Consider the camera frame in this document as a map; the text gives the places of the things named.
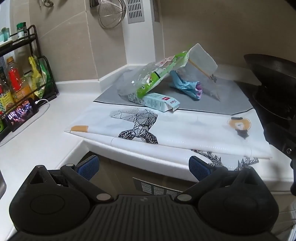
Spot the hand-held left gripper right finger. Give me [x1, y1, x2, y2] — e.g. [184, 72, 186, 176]
[174, 155, 267, 204]

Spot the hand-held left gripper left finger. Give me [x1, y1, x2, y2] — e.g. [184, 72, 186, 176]
[24, 155, 114, 204]

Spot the thin yellow stick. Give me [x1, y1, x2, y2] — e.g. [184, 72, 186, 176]
[188, 59, 217, 82]

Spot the green clear plastic bag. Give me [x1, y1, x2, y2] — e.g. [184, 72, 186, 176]
[117, 50, 193, 100]

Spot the clear plastic packaging bag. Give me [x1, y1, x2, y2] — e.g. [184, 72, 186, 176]
[176, 43, 220, 101]

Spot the beige kitchen cabinet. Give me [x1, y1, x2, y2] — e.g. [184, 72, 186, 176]
[91, 152, 199, 200]

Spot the white geometric print sheet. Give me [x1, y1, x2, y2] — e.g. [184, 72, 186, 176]
[64, 102, 273, 172]

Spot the metal cabinet vent grille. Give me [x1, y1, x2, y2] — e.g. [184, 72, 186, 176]
[133, 177, 184, 200]

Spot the grey counter mat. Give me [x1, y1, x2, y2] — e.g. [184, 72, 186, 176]
[93, 65, 255, 115]

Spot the light blue carton box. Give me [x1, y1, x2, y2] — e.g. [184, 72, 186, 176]
[128, 92, 180, 113]

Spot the crumpled blue wrapper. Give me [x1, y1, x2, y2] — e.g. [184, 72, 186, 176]
[169, 71, 204, 100]

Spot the black smartphone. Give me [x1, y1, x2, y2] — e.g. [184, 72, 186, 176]
[4, 98, 39, 133]

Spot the yellow green snack bag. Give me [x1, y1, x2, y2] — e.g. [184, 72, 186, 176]
[28, 55, 51, 98]

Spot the yellow label oil bottle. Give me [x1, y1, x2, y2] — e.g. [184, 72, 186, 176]
[0, 76, 15, 113]

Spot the red drink bottle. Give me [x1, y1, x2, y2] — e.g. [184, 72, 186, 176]
[6, 57, 22, 93]

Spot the black wok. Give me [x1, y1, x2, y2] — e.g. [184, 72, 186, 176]
[243, 54, 296, 93]

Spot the green lid spice jar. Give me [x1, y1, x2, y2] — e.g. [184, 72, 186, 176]
[16, 22, 28, 39]

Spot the metal mesh strainer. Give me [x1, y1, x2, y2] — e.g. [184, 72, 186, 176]
[98, 0, 127, 29]

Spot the white charging cable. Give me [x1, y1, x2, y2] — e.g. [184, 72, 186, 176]
[0, 99, 51, 147]

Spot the black wire rack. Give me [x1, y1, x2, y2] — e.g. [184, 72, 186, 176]
[0, 25, 60, 142]

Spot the metal wall vent grille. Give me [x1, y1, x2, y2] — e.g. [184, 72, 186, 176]
[126, 0, 146, 24]

